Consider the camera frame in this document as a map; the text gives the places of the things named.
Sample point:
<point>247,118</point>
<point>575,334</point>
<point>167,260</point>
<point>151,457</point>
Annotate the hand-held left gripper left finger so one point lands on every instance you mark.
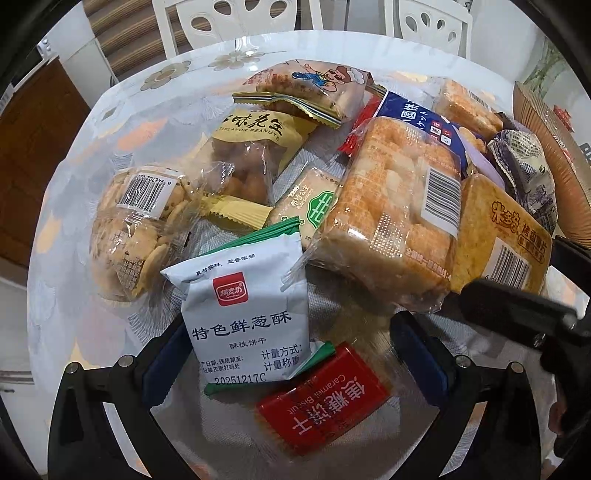
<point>167,364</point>

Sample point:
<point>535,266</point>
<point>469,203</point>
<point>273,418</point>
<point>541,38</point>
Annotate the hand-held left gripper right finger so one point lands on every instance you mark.
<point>418,360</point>

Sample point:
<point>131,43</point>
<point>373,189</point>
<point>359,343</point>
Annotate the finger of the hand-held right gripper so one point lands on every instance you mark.
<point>508,302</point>

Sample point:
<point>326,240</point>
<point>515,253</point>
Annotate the orange toast slice bag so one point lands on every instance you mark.
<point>489,230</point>

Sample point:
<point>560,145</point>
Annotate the clear bag of round crackers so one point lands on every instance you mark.
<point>134,230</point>

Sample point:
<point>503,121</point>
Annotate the person's right hand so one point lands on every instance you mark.
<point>560,408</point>

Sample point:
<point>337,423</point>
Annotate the brown woven basket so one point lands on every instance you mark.
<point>568,194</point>

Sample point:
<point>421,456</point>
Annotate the white and green cracker packet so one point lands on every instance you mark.
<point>249,314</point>

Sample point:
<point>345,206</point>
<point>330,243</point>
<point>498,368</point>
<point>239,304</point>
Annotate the red caramel biscuit packet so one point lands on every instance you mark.
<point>323,406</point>

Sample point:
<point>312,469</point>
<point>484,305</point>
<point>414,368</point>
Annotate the grey and purple snack packet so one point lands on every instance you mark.
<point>521,170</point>

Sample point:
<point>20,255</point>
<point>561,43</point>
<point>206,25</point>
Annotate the clear bag of square crackers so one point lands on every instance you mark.
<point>388,207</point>

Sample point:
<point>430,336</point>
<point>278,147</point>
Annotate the red ornament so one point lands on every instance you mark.
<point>564,119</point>

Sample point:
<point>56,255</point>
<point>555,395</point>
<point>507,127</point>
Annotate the cream and green biscuit packet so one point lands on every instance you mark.
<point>304,203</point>

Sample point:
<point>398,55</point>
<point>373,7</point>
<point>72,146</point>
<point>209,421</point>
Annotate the clear packet of golden crackers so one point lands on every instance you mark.
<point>466,106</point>

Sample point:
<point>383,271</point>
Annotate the blue snack packet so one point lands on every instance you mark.
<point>415,110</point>

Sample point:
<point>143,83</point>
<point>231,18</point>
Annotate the yellow peanut packet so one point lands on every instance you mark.
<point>249,157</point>

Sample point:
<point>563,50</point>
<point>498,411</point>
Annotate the small red snack packet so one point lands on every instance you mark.
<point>358,131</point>

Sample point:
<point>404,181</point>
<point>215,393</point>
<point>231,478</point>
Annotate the brown wooden cabinet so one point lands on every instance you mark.
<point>37,152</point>

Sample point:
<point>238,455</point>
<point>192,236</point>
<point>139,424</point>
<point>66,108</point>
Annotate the white cutout chair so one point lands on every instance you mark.
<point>429,23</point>
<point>203,21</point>

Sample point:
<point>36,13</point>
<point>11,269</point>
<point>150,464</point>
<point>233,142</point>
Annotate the cartoon chef cracker packet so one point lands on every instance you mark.
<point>314,85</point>

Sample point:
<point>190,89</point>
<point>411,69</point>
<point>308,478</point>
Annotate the striped brown curtain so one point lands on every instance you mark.
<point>124,32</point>

